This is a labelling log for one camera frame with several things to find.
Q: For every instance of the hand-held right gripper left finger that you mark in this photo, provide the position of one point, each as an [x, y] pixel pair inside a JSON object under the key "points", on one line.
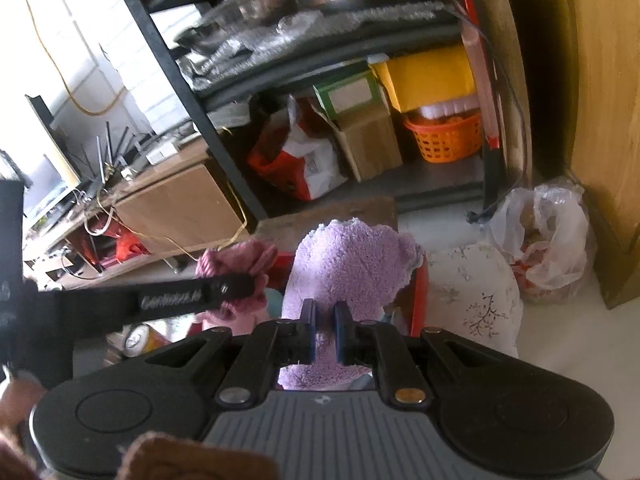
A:
{"points": [[307, 330]]}

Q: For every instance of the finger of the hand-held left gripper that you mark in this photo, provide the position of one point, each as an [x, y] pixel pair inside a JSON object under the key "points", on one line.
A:
{"points": [[165, 301]]}

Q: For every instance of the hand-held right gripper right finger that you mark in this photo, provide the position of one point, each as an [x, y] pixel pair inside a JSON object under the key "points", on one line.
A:
{"points": [[343, 332]]}

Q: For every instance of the purple towel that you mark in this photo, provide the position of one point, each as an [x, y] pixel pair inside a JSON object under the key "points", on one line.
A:
{"points": [[350, 270]]}

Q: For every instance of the pink knitted hat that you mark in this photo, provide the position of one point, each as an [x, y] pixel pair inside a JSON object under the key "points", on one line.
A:
{"points": [[235, 260]]}

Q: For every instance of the red box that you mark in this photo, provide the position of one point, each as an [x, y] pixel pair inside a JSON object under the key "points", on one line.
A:
{"points": [[420, 305]]}

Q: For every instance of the person's left hand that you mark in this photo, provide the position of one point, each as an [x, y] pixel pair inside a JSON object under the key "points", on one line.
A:
{"points": [[17, 405]]}

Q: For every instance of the white-lidded jar with gold label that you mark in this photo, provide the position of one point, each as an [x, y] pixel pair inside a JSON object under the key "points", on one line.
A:
{"points": [[142, 340]]}

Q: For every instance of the pink pig plush toy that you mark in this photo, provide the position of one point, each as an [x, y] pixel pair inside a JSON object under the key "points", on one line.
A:
{"points": [[220, 321]]}

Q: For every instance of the small red bag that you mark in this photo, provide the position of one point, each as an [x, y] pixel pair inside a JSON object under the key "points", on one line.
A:
{"points": [[131, 249]]}

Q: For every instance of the wooden media stand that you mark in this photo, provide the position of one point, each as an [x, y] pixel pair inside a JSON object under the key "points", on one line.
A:
{"points": [[180, 200]]}

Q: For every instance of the wooden board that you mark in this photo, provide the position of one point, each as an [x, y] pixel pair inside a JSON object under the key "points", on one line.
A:
{"points": [[325, 215]]}

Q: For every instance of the floral tablecloth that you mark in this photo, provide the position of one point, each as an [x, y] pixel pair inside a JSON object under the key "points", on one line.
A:
{"points": [[475, 290]]}

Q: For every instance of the router with antennas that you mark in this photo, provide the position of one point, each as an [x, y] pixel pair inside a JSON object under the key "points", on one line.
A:
{"points": [[122, 152]]}

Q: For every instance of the red and white bag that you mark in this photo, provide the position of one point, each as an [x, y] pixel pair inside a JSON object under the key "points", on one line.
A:
{"points": [[305, 160]]}

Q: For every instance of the flat screen monitor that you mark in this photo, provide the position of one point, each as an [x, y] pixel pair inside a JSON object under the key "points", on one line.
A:
{"points": [[50, 160]]}

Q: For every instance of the open cardboard box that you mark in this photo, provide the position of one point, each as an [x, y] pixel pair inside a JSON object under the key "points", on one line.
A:
{"points": [[370, 145]]}

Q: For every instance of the orange plastic basket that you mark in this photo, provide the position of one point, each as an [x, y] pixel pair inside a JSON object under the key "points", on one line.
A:
{"points": [[445, 140]]}

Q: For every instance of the clear plastic bag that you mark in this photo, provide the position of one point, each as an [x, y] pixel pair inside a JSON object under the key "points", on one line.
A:
{"points": [[550, 230]]}

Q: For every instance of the green box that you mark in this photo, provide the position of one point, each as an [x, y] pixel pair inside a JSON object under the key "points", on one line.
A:
{"points": [[350, 92]]}

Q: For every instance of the black metal shelf rack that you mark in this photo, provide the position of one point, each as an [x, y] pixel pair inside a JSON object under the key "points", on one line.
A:
{"points": [[165, 50]]}

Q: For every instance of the yellow bag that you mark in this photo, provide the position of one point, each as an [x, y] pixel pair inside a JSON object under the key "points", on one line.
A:
{"points": [[425, 80]]}

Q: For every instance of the wooden cabinet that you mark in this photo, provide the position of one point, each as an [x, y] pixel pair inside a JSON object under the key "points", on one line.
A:
{"points": [[600, 110]]}

